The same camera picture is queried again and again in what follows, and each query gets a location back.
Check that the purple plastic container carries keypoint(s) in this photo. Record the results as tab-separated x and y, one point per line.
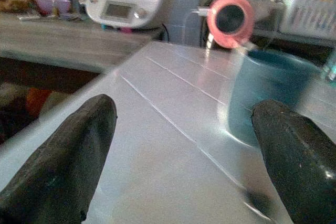
52	5

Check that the white kitchen food processor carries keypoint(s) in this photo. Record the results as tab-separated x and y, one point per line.
126	1

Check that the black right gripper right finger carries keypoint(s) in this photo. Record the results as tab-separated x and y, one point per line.
296	155

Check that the teal blue bowl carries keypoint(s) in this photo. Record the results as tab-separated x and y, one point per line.
270	82

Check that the grey wooden counter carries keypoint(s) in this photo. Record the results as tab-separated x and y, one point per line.
65	43

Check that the pink round cup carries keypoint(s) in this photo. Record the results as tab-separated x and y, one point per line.
231	20

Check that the white tall appliance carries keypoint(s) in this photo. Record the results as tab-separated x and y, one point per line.
183	6

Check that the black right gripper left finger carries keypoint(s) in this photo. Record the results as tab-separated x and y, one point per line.
60	161

